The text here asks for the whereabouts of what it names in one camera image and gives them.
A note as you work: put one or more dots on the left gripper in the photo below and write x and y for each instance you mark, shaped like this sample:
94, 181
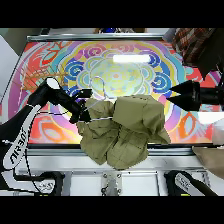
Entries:
81, 113

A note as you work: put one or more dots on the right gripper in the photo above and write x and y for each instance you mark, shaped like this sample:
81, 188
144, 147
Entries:
211, 96

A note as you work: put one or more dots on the white clothes hanger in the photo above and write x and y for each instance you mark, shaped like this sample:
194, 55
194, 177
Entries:
100, 119

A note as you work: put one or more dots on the olive green shirt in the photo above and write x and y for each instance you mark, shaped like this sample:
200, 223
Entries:
133, 130

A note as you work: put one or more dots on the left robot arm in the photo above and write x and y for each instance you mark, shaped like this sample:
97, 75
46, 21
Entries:
20, 133

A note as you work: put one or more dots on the brown clothes hanger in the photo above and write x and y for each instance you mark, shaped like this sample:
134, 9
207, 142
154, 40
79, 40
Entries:
43, 76

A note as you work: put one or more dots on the black garment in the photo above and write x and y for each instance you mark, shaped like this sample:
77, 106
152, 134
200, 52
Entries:
211, 53

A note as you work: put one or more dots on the checked shirt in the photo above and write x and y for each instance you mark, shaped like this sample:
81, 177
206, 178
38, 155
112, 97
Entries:
191, 43

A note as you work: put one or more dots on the tan garment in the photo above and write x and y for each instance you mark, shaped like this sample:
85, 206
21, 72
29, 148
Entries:
211, 163

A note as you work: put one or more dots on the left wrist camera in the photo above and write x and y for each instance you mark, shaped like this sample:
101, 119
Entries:
83, 94

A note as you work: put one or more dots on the silver frame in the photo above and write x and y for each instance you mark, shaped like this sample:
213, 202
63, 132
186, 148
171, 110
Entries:
110, 160

